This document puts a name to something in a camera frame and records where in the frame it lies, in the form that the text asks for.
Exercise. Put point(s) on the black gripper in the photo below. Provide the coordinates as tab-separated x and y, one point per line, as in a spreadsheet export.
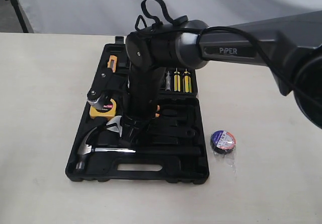
139	102

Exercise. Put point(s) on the black stand pole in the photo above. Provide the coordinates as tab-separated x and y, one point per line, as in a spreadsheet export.
18	12

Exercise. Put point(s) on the black plastic tool case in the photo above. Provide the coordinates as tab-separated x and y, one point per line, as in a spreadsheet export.
108	145

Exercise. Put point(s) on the silver adjustable wrench black handle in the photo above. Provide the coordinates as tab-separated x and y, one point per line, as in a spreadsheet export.
156	127

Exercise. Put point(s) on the yellow utility knife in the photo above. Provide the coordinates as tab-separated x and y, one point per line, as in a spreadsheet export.
112	63

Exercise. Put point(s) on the claw hammer black handle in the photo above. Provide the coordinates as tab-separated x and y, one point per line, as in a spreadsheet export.
85	149

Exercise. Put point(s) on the black electrical tape roll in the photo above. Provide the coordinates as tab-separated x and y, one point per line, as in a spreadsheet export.
223	145

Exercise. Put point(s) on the yellow black screwdriver left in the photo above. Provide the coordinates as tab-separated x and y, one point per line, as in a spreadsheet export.
177	80

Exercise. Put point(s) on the clear tester screwdriver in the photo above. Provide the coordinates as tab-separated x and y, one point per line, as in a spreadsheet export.
168	81

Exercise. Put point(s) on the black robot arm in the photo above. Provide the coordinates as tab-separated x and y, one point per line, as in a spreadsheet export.
289	46

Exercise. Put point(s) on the yellow black screwdriver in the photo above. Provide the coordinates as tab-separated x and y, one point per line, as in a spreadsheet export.
177	80
187	82

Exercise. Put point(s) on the yellow black screwdriver right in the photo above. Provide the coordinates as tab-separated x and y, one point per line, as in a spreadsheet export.
187	82

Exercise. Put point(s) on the orange handled pliers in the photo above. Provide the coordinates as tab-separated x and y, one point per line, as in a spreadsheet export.
157	114

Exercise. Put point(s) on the yellow tape measure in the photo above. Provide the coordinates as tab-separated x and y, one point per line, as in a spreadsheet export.
108	111

